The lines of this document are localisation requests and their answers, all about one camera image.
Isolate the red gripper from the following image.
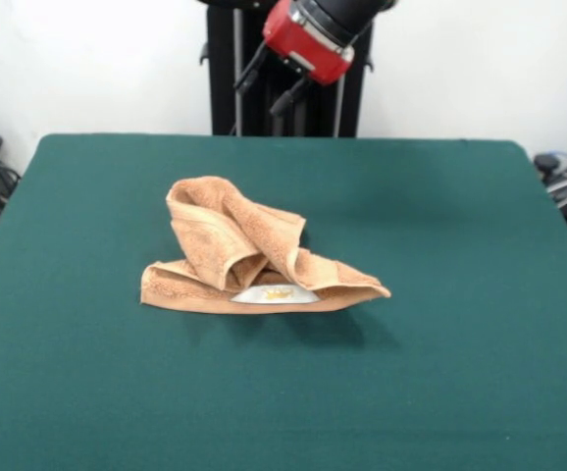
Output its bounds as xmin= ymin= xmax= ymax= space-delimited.
xmin=232 ymin=0 xmax=355 ymax=118

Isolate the tan terry towel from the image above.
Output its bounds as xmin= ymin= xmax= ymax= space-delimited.
xmin=138 ymin=175 xmax=392 ymax=315

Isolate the dark green table cloth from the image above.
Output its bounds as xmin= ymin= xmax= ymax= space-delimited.
xmin=0 ymin=132 xmax=567 ymax=471

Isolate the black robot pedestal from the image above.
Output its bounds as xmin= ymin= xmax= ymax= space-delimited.
xmin=196 ymin=0 xmax=378 ymax=138

